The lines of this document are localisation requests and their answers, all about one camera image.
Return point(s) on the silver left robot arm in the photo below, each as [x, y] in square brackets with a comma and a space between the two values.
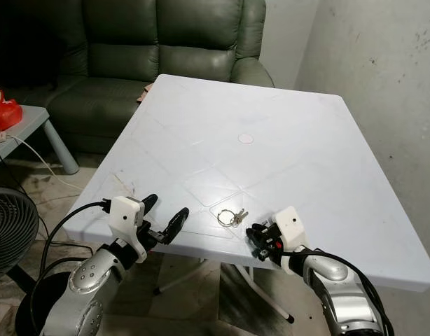
[85, 290]

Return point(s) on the red plastic bag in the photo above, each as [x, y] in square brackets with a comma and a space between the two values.
[6, 113]

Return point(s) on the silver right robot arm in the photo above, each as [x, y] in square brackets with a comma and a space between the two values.
[341, 294]

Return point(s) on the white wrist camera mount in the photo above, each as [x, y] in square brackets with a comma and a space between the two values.
[125, 212]
[292, 225]

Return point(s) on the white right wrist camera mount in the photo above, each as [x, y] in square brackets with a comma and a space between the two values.
[292, 225]

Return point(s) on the white table leg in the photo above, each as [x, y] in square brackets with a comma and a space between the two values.
[183, 281]
[264, 299]

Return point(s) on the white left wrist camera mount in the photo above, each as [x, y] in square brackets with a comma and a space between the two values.
[125, 212]

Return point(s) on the small brown cloth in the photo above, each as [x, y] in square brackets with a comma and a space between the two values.
[146, 92]

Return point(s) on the grey side table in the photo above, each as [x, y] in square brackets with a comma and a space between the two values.
[36, 115]

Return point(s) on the round white table cap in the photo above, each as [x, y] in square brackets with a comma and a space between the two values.
[246, 138]

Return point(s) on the black floor fan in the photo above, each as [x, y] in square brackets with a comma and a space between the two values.
[12, 231]

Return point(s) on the dark green leather sofa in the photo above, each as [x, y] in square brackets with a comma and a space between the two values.
[159, 63]

